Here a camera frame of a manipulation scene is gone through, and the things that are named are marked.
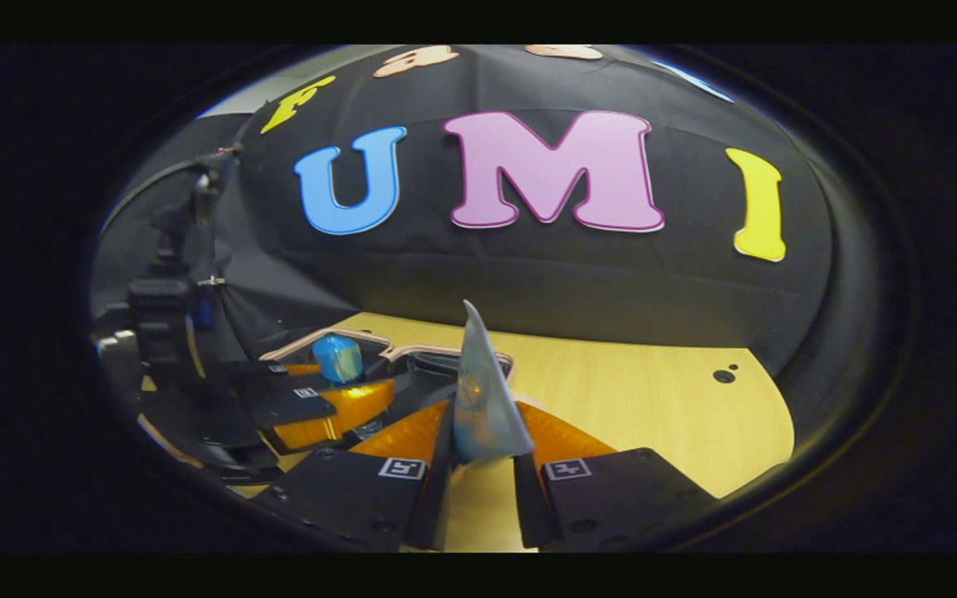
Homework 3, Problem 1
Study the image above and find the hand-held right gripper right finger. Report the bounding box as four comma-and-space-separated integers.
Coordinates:
513, 399, 720, 551

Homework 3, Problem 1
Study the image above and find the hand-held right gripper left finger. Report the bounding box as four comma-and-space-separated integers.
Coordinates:
267, 397, 456, 554

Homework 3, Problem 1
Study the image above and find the pink suitcase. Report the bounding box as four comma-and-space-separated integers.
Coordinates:
258, 326, 518, 420

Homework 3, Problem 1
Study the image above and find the grey-blue skin care tube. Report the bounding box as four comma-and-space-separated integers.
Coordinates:
452, 299, 536, 466

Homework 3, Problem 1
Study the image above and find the black backdrop cloth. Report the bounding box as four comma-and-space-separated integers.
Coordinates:
92, 46, 835, 376

